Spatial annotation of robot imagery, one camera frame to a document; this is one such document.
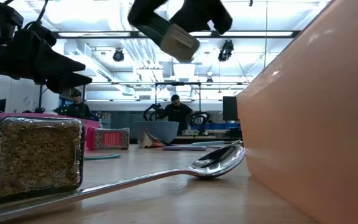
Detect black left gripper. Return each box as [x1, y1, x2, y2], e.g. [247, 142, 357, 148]
[12, 27, 93, 94]

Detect metal spice tin beige label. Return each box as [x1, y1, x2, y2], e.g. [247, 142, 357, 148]
[159, 23, 201, 62]

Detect smoked paprika patterned tin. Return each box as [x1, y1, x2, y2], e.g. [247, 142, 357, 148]
[85, 126, 131, 151]

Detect glass herb jar green label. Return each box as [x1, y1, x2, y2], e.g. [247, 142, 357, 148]
[0, 116, 86, 205]

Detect person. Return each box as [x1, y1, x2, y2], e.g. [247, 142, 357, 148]
[65, 88, 93, 119]
[162, 94, 195, 135]

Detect black ceiling spotlight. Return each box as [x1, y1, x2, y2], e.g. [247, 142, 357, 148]
[112, 48, 126, 63]
[218, 39, 234, 62]

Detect grey-blue bowl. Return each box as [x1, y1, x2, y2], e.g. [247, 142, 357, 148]
[132, 120, 180, 144]

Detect brown crumpled food packet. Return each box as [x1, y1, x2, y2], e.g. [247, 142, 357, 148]
[137, 131, 167, 149]

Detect blue background table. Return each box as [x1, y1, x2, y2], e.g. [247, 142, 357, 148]
[191, 123, 241, 131]

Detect large polished steel spoon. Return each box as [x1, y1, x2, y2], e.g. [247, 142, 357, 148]
[0, 143, 245, 224]

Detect orange plastic bin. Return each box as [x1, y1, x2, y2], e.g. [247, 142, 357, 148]
[236, 0, 358, 224]

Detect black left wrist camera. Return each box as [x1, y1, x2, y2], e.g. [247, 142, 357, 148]
[25, 20, 58, 47]

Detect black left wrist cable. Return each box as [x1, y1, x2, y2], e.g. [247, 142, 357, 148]
[23, 0, 48, 29]

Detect black background workstation frame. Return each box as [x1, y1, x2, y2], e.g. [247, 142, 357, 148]
[37, 81, 248, 123]

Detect black overhead frame bar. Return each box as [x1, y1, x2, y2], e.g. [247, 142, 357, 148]
[51, 30, 301, 39]

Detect teal-handled black utensil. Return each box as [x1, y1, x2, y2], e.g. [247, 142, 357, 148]
[84, 153, 122, 161]

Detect light-blue-handled spoon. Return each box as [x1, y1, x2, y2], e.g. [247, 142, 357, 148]
[190, 140, 226, 147]

